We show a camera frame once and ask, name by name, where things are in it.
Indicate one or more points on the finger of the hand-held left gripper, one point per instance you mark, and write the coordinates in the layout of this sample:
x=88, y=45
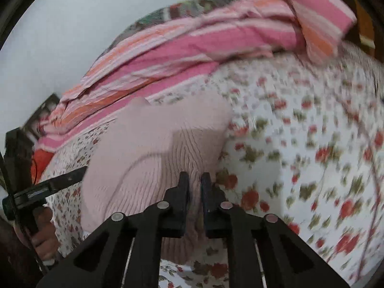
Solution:
x=63, y=180

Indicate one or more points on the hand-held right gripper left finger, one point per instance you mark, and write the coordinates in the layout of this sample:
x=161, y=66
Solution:
x=181, y=204

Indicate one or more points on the pink orange striped blanket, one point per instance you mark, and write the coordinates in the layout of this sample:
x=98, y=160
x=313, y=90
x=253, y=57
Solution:
x=192, y=51

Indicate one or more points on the person's left hand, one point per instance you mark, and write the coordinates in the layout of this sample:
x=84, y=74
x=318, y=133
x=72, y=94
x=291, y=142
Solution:
x=45, y=240

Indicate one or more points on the dark wooden headboard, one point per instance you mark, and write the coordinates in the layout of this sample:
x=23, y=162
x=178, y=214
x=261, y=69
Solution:
x=42, y=114

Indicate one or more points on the red cloth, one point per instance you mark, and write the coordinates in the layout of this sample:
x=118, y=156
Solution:
x=42, y=165

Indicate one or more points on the floral bedsheet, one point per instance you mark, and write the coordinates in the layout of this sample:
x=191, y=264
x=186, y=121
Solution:
x=300, y=156

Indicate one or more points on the multicolour patterned blanket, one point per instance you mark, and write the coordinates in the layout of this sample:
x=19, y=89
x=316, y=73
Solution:
x=186, y=7

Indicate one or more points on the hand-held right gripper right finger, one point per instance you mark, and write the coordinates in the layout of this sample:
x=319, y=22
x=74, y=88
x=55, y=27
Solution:
x=207, y=204

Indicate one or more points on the pink knitted sweater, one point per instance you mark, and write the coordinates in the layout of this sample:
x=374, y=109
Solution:
x=156, y=144

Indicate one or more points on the person's left forearm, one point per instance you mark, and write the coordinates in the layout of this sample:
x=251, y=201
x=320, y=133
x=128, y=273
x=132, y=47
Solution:
x=13, y=261

